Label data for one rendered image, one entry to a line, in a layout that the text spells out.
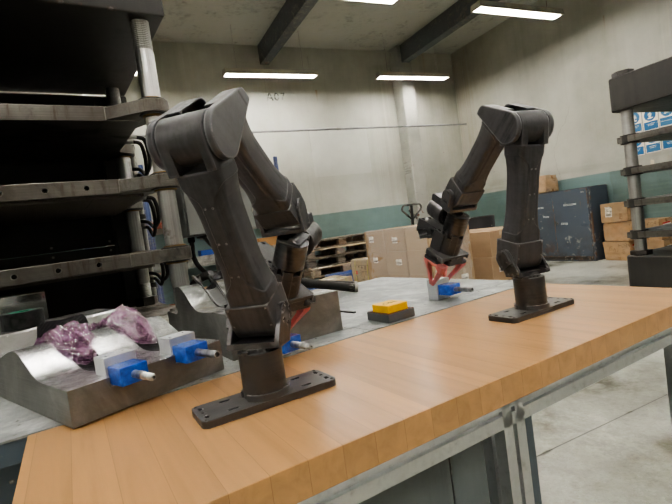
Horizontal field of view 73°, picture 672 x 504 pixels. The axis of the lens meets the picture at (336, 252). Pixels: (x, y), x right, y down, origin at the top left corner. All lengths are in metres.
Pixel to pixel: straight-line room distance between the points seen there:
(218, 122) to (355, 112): 8.50
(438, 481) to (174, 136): 1.05
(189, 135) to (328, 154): 8.05
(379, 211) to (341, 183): 0.95
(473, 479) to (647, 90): 3.99
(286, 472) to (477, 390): 0.27
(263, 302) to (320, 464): 0.23
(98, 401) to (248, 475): 0.34
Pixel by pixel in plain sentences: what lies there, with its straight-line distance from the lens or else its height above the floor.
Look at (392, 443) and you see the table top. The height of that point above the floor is 0.78.
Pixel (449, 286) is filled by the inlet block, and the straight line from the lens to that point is 1.22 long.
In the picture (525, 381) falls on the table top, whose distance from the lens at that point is 0.72.
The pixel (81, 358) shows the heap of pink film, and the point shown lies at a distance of 0.91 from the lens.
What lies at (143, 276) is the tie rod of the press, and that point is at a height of 0.93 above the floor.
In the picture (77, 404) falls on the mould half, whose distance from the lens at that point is 0.77.
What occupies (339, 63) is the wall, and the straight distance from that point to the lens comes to 9.21.
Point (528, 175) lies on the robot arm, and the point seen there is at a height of 1.08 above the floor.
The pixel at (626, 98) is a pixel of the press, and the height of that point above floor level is 1.80.
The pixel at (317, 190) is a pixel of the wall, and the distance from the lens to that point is 8.38.
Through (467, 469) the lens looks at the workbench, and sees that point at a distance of 1.39.
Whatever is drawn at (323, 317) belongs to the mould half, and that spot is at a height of 0.84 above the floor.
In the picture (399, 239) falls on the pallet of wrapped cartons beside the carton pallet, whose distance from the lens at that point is 5.20.
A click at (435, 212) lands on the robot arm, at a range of 1.23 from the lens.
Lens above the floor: 1.03
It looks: 3 degrees down
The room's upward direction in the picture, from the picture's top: 8 degrees counter-clockwise
